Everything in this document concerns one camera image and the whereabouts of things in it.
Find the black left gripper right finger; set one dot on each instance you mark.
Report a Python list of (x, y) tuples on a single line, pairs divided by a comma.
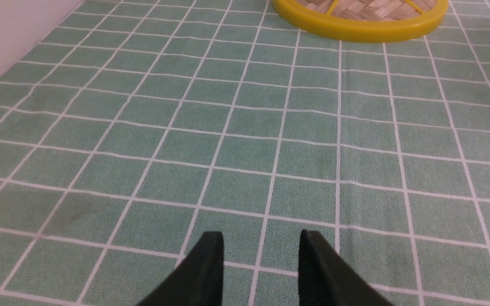
[(325, 279)]

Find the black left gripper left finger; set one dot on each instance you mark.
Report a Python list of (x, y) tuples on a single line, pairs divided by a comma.
[(198, 280)]

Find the yellow bamboo steamer lid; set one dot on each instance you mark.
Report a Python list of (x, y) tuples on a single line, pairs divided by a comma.
[(364, 21)]

